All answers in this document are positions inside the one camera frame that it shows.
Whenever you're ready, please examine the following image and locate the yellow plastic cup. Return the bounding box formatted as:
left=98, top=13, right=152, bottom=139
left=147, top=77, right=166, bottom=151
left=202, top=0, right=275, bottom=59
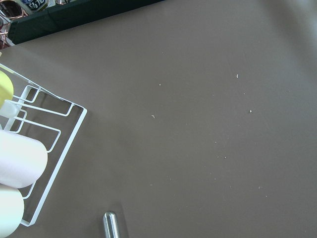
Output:
left=0, top=71, right=14, bottom=106

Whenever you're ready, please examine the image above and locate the steel muddler with black tip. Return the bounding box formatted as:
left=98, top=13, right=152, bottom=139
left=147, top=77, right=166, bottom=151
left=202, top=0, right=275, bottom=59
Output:
left=103, top=211, right=120, bottom=238

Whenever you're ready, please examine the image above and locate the black cloth strip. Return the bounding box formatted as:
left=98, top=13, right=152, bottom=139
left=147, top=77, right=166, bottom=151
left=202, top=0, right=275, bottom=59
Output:
left=7, top=0, right=160, bottom=45

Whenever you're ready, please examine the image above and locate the white wire cup rack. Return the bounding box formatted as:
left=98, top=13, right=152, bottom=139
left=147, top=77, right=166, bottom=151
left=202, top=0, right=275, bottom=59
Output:
left=0, top=65, right=87, bottom=227

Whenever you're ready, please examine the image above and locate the copper wire bottle rack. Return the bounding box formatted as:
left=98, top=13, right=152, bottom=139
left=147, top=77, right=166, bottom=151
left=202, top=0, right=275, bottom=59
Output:
left=0, top=0, right=27, bottom=49

